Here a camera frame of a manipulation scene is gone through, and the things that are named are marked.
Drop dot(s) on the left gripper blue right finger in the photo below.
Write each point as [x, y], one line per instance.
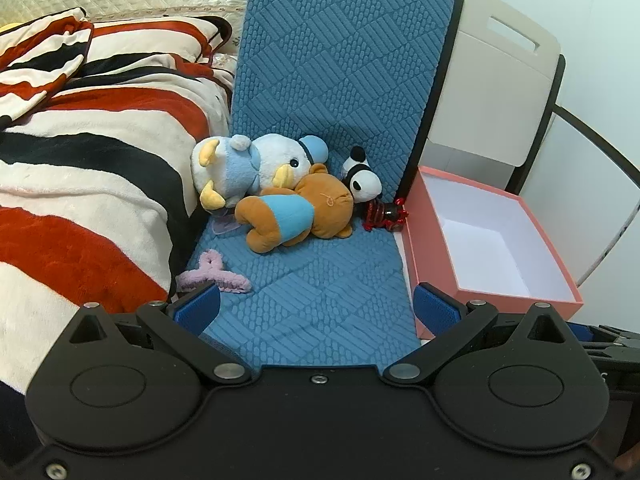
[437, 311]

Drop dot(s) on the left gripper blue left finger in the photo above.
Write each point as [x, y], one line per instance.
[195, 310]

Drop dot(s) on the red black rooster figurine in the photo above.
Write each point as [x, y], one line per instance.
[391, 217]

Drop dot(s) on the black white panda plush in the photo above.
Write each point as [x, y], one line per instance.
[359, 178]

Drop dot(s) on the white blue duck plush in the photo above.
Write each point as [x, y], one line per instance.
[225, 169]

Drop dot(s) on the brown bear plush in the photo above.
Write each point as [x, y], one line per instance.
[320, 205]

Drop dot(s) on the purple floral bow scrunchie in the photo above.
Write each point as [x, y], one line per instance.
[223, 221]

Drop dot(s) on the pink cardboard box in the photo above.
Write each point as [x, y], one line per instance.
[473, 241]

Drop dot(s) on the striped fleece blanket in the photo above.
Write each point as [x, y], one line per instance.
[97, 198]

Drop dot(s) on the blue textured chair cushion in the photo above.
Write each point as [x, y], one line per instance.
[354, 72]

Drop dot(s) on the striped pillow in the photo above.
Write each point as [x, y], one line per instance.
[38, 58]

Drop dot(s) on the black curved frame tube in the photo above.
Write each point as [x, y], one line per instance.
[598, 195]

